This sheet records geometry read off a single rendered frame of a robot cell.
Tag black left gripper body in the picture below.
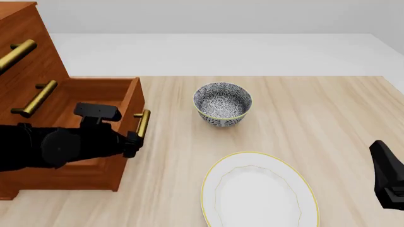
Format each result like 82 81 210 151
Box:
110 131 133 158

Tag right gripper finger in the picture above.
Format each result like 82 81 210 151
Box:
369 139 404 191

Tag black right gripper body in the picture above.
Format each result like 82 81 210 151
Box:
374 183 404 210

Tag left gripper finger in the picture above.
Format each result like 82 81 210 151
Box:
126 131 145 146
122 143 141 159

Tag short brass drawer handle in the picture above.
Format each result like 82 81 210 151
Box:
133 108 152 138

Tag open wooden drawer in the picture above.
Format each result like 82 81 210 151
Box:
0 76 146 192

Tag wooden cabinet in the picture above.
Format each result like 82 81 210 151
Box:
0 1 71 201

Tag blue-white patterned bowl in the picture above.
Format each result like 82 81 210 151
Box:
193 81 253 129

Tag white plate with yellow rim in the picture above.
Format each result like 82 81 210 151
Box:
201 151 320 227

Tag medium brass drawer handle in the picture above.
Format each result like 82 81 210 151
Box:
10 79 59 119

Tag wooden drawer, medium brass handle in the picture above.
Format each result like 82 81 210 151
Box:
0 70 71 126

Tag wooden drawer, long brass handle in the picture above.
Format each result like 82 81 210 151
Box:
0 9 69 77

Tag long brass drawer handle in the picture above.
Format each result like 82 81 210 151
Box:
0 38 38 72

